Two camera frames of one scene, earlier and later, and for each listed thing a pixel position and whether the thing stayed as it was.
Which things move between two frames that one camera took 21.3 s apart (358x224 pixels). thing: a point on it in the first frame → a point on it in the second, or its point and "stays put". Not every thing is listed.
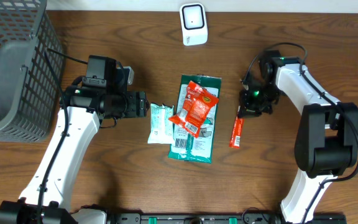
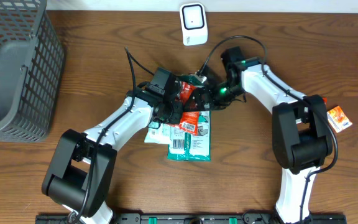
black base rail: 224,218 stays put
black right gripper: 247,110 → 206,91
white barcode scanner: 194,23 stays put
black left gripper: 138,104 → 178,108
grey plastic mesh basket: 20,99 stays put
